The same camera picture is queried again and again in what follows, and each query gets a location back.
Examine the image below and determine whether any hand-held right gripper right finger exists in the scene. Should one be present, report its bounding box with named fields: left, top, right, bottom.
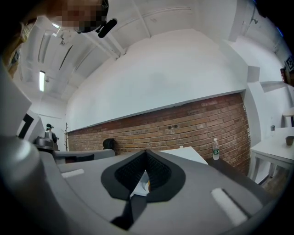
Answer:
left=144, top=149, right=187, bottom=203

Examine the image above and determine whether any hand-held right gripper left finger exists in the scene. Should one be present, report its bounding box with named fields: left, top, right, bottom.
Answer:
left=101, top=149, right=148, bottom=201

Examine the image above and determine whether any white square table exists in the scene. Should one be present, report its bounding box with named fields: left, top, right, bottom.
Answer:
left=158, top=146, right=209, bottom=166

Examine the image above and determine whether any black chair headrest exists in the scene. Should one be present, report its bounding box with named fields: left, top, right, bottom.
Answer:
left=102, top=138, right=117, bottom=150

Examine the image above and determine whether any clear plastic water bottle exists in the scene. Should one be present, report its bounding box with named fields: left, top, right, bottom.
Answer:
left=212, top=138, right=221, bottom=161

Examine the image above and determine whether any dark brown table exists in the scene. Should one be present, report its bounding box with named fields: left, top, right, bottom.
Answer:
left=204, top=157, right=260, bottom=184

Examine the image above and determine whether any wooden coat rack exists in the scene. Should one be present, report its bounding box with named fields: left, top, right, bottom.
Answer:
left=63, top=122, right=70, bottom=152

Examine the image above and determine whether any dark grey machine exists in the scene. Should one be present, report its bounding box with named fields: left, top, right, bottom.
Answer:
left=34, top=135, right=60, bottom=152

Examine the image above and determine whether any white side table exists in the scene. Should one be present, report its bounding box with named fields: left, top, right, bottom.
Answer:
left=249, top=127, right=294, bottom=184

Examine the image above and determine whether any long ceiling light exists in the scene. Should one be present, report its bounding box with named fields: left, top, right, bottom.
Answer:
left=38, top=70, right=46, bottom=92

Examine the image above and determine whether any round beige stool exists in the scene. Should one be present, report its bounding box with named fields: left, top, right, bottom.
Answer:
left=282, top=107, right=294, bottom=128

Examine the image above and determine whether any person's head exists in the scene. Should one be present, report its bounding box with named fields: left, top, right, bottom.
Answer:
left=45, top=0, right=110, bottom=34

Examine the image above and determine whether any white wall box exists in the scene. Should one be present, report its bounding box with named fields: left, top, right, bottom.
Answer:
left=247, top=66, right=261, bottom=83

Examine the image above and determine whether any black head-worn camera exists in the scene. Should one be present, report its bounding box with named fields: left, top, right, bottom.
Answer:
left=95, top=18, right=119, bottom=39

